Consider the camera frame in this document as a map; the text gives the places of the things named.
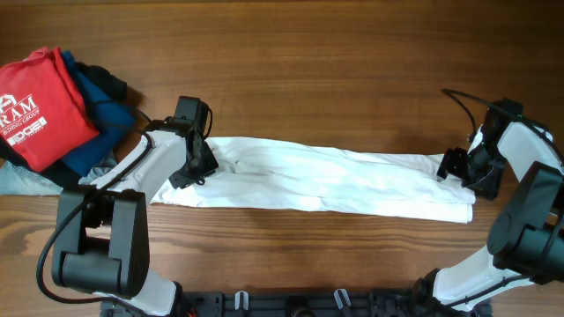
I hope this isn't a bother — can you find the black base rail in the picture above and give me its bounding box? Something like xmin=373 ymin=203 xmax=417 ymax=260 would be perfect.
xmin=100 ymin=288 xmax=493 ymax=317

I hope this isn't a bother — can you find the blue folded t-shirt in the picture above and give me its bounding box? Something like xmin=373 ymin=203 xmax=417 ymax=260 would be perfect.
xmin=62 ymin=51 xmax=135 ymax=176

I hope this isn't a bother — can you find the light blue denim garment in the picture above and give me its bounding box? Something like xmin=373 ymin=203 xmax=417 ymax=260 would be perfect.
xmin=1 ymin=152 xmax=117 ymax=195

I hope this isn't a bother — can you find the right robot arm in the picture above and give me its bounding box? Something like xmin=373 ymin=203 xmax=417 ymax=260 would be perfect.
xmin=408 ymin=99 xmax=563 ymax=316

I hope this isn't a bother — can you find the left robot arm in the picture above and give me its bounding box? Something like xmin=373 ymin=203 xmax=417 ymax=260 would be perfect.
xmin=36 ymin=96 xmax=218 ymax=316

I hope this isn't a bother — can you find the white t-shirt black print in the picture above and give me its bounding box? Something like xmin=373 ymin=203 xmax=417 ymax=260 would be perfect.
xmin=153 ymin=137 xmax=476 ymax=224

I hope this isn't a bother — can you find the red folded t-shirt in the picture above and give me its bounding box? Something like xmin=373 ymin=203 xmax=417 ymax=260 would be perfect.
xmin=1 ymin=48 xmax=99 ymax=172

